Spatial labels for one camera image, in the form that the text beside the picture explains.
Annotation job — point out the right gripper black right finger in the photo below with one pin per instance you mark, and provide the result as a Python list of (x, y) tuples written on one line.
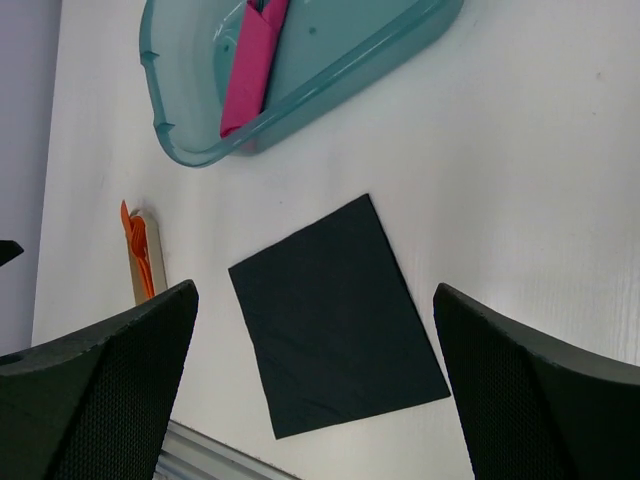
[(532, 406)]

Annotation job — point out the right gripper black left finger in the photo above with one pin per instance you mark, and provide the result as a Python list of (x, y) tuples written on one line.
[(96, 403)]

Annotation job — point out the orange plastic knife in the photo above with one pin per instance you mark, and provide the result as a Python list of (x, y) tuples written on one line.
[(125, 218)]

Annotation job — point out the black paper napkin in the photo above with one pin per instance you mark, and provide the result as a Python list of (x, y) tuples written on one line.
[(336, 334)]

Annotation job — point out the pink rolled napkin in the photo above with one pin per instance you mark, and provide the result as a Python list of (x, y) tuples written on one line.
[(254, 54)]

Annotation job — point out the teal plastic bin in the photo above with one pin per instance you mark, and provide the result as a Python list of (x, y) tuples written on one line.
[(327, 52)]

